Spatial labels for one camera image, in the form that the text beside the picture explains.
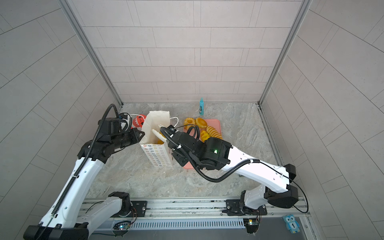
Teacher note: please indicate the long loaf fake bread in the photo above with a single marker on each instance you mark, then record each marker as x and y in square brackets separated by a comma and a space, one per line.
[161, 139]

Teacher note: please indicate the blue owl number tag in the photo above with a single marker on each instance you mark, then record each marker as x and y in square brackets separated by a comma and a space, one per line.
[291, 224]

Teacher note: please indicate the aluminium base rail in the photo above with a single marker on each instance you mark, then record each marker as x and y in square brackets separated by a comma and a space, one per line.
[197, 214]

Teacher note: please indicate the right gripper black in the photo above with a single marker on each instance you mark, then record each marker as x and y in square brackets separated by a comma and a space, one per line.
[176, 154]

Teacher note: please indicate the teal small bottle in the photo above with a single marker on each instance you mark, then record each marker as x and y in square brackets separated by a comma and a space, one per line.
[201, 107]

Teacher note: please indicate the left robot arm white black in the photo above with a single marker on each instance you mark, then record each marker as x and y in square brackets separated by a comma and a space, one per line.
[62, 221]

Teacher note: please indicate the bundt shaped fake bread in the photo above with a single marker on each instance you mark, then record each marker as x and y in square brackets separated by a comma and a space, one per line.
[189, 122]

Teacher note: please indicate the white printed paper bag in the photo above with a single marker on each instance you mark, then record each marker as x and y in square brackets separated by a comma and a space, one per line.
[159, 155]

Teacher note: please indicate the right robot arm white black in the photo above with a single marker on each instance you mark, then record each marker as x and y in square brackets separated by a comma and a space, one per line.
[215, 160]

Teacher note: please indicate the left green circuit board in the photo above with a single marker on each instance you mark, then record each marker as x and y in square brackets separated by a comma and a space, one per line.
[122, 226]

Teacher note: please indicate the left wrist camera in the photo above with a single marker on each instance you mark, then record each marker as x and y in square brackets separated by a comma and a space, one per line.
[114, 126]

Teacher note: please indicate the yellow small fake pastry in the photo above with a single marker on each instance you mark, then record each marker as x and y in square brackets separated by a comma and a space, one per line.
[204, 135]

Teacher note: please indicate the pink plastic tray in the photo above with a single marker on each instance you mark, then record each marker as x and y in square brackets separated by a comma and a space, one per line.
[213, 123]

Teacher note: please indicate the striped twisted fake bread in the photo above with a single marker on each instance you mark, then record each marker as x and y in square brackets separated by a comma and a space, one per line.
[213, 132]

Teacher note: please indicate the oval glazed fake bread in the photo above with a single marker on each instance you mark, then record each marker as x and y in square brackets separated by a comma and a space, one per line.
[201, 123]

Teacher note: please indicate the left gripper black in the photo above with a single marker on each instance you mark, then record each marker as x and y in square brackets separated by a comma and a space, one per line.
[136, 138]

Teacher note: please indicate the right circuit board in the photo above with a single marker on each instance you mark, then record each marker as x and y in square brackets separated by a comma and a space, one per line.
[251, 225]

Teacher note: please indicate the red shark plush toy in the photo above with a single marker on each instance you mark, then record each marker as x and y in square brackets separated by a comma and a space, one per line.
[138, 121]

